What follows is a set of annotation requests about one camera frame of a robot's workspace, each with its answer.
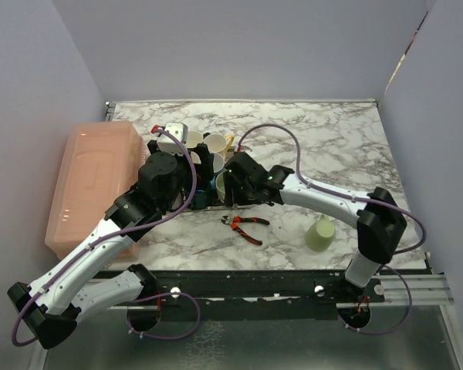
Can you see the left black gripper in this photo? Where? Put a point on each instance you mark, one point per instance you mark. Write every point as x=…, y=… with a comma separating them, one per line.
x=204, y=171

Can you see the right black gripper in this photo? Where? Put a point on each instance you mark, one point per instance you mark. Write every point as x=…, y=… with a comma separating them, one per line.
x=231, y=192

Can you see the pale green mug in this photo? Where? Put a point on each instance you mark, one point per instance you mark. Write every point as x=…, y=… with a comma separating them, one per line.
x=220, y=186

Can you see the black glossy mug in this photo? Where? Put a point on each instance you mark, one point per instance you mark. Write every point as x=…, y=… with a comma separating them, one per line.
x=194, y=138

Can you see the blue mug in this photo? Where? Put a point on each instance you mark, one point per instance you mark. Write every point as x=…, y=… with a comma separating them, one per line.
x=218, y=162

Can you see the yellow mug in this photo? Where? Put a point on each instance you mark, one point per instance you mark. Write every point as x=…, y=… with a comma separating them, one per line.
x=218, y=143

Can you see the light pink mug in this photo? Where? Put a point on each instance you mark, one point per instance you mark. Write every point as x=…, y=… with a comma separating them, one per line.
x=195, y=158

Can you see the dark teal mug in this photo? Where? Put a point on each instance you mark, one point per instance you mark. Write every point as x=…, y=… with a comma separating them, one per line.
x=201, y=199

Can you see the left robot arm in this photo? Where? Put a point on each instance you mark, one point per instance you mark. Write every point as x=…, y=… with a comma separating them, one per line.
x=54, y=304

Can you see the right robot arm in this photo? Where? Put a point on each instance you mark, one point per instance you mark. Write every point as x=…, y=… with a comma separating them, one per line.
x=378, y=220

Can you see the silver metal tray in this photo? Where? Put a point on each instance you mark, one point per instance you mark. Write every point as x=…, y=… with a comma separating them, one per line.
x=217, y=204

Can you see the pink plastic storage box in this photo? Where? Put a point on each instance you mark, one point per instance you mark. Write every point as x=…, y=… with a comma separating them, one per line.
x=100, y=162

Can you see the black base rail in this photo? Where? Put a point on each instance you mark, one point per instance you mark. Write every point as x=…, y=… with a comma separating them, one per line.
x=259, y=295

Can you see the aluminium frame rail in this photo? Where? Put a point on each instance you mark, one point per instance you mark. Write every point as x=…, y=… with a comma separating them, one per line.
x=426, y=289

